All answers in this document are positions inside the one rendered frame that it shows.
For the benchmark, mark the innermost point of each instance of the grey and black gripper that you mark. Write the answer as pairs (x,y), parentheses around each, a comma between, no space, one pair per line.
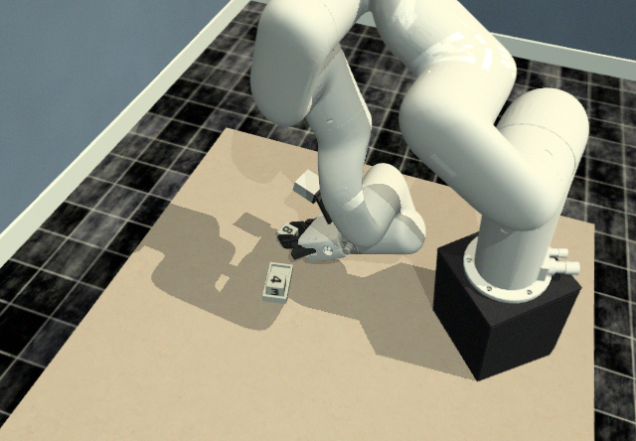
(315,237)

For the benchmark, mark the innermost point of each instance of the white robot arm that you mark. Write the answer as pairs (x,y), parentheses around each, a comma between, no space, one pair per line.
(516,175)

